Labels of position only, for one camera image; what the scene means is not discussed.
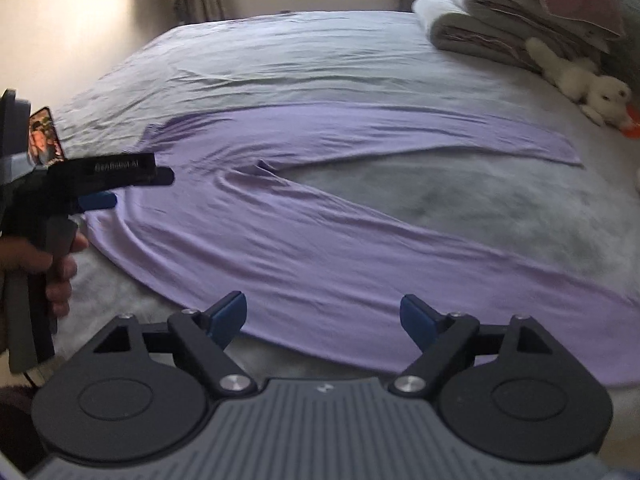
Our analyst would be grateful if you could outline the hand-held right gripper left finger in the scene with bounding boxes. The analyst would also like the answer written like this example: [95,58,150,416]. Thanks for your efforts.
[92,290,257,399]

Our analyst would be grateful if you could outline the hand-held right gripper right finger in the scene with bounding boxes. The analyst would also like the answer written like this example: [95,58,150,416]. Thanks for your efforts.
[390,294,562,397]

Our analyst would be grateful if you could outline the purple pants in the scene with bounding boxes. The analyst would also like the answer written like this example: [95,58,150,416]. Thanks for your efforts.
[82,101,640,389]

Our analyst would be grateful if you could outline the person's left hand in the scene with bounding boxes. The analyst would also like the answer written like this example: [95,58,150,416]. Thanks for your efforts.
[0,232,91,319]

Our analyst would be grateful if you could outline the black smartphone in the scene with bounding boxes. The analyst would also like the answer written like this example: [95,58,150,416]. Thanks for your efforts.
[30,106,69,167]

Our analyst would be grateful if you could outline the bed with grey sheet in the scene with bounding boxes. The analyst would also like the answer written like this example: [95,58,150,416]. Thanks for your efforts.
[50,9,640,411]

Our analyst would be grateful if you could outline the folded grey quilt pink trim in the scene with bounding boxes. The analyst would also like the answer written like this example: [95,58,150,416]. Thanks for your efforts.
[465,0,612,58]
[412,0,547,74]

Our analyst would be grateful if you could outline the white plush toy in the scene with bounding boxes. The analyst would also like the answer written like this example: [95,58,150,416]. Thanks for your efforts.
[525,37,634,127]

